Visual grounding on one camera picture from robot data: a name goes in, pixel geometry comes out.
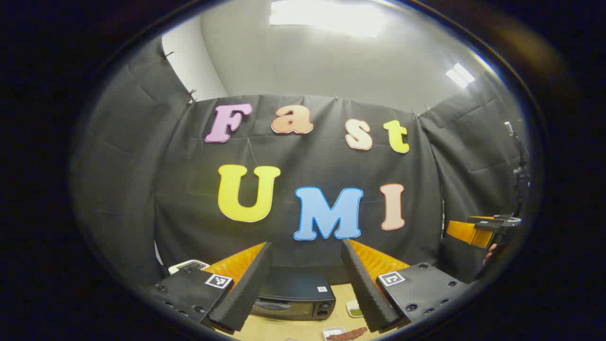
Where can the black electric oven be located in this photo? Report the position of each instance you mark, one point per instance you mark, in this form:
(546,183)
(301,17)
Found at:
(293,293)

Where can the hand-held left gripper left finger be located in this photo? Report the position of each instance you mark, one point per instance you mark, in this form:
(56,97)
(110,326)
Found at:
(246,289)

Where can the white rectangular dish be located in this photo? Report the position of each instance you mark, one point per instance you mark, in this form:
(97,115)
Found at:
(331,330)

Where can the small ceiling light panel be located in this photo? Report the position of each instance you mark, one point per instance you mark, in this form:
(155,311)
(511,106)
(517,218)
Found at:
(460,75)

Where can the brown meat steak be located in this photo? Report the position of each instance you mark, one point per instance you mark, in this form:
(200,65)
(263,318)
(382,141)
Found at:
(348,335)

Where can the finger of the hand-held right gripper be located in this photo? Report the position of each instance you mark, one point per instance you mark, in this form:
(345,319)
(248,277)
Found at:
(466,232)

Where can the white divided bean tray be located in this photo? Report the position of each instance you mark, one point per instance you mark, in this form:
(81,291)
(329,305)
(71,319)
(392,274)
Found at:
(355,309)

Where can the black stand pole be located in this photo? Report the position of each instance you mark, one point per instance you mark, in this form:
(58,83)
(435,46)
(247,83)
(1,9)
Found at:
(521,170)

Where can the large ceiling light panel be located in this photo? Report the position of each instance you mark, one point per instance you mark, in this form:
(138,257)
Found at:
(326,16)

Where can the white toaster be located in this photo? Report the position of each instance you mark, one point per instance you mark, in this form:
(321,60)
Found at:
(187,266)

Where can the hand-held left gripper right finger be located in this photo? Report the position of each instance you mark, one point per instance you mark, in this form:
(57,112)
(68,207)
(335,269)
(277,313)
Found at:
(362,289)

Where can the black backdrop cloth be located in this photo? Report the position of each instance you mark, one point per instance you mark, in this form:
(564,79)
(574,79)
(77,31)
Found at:
(303,161)

